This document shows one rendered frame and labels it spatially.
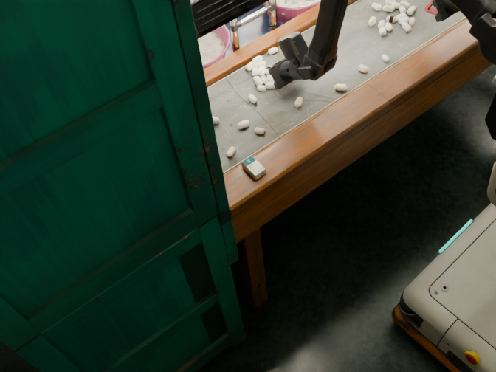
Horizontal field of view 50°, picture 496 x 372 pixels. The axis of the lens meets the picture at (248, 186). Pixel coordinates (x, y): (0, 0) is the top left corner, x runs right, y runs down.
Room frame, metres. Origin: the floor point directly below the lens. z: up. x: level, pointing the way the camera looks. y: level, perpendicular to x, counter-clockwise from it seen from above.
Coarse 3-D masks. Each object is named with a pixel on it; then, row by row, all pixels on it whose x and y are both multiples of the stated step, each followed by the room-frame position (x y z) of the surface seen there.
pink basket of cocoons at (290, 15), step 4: (320, 0) 1.53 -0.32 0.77; (264, 4) 1.59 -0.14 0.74; (312, 4) 1.51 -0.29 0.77; (316, 4) 1.53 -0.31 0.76; (280, 8) 1.52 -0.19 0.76; (284, 8) 1.52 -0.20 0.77; (288, 8) 1.51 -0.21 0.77; (292, 8) 1.51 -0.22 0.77; (296, 8) 1.51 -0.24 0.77; (300, 8) 1.51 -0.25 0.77; (304, 8) 1.51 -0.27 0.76; (308, 8) 1.52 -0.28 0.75; (268, 12) 1.59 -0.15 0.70; (280, 12) 1.53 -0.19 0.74; (284, 12) 1.53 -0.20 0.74; (288, 12) 1.52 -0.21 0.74; (292, 12) 1.52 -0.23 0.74; (296, 12) 1.52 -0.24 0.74; (300, 12) 1.52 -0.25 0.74; (280, 16) 1.55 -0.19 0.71; (284, 16) 1.54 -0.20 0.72; (288, 16) 1.53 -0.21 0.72; (292, 16) 1.53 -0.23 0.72; (296, 16) 1.52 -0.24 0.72; (280, 20) 1.55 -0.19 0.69; (284, 20) 1.54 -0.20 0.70; (288, 20) 1.54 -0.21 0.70
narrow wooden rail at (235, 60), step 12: (312, 12) 1.48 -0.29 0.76; (288, 24) 1.43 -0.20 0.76; (300, 24) 1.42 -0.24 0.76; (312, 24) 1.44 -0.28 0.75; (264, 36) 1.39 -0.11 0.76; (276, 36) 1.38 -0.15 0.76; (252, 48) 1.34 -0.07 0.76; (264, 48) 1.33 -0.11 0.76; (228, 60) 1.30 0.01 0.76; (240, 60) 1.29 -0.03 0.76; (204, 72) 1.26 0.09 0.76; (216, 72) 1.25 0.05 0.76; (228, 72) 1.26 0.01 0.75
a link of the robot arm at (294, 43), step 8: (296, 32) 1.14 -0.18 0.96; (280, 40) 1.14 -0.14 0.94; (288, 40) 1.13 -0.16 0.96; (296, 40) 1.12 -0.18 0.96; (304, 40) 1.13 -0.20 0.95; (280, 48) 1.13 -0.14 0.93; (288, 48) 1.12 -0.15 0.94; (296, 48) 1.10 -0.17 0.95; (304, 48) 1.11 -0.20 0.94; (288, 56) 1.11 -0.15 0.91; (296, 56) 1.10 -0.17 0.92; (304, 72) 1.04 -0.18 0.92; (312, 72) 1.02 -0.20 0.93
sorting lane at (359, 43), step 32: (384, 0) 1.52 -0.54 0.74; (416, 0) 1.50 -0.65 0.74; (352, 32) 1.38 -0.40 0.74; (416, 32) 1.34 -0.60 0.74; (352, 64) 1.23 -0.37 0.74; (384, 64) 1.22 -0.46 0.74; (224, 96) 1.17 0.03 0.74; (256, 96) 1.15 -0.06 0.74; (288, 96) 1.13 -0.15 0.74; (320, 96) 1.12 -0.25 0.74; (224, 128) 1.04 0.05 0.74; (288, 128) 1.01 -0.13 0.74; (224, 160) 0.92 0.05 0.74
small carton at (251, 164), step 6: (252, 156) 0.89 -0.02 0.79; (246, 162) 0.87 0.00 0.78; (252, 162) 0.87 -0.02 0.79; (258, 162) 0.87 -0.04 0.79; (246, 168) 0.86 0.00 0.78; (252, 168) 0.85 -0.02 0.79; (258, 168) 0.85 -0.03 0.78; (264, 168) 0.84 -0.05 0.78; (252, 174) 0.83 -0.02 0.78; (258, 174) 0.83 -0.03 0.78; (264, 174) 0.84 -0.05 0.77
